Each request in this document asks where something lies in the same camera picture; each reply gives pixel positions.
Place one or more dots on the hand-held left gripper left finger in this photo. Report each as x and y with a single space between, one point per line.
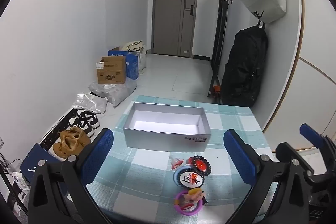
101 153

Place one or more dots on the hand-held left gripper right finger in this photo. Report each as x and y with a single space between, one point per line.
240 155

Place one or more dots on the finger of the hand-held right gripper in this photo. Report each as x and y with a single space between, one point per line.
283 150
308 131

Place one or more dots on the red and black round badge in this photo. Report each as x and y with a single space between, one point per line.
200 165

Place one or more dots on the white printed round badge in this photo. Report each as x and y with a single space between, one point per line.
187 178

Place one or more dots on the silver cardboard box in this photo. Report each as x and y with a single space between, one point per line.
157 140

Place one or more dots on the tan boot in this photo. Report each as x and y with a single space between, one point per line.
64 150
76 136

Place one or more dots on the black and white sneaker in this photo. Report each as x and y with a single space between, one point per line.
82 128
90 119

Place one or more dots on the grey plastic mailer bag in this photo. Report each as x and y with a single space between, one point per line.
90 103
118 92

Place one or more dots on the teal checked tablecloth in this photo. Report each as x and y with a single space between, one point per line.
147 179

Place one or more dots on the flat dark blue box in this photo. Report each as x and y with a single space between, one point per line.
34 158

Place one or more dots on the orange tool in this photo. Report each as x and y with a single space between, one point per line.
217 88

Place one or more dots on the brown cardboard box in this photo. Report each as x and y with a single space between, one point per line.
111 74

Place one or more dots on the white power strip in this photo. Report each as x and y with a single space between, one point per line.
20 179

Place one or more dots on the black backpack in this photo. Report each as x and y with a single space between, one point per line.
244 69

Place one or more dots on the blue cardboard box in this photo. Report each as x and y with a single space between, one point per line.
132 66

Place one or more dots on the white plastic bag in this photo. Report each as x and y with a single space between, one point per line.
141 61

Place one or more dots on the beige cloth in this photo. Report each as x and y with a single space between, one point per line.
132 45

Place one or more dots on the black metal rack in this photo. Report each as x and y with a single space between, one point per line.
223 16

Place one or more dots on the grey door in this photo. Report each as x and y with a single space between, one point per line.
168 16

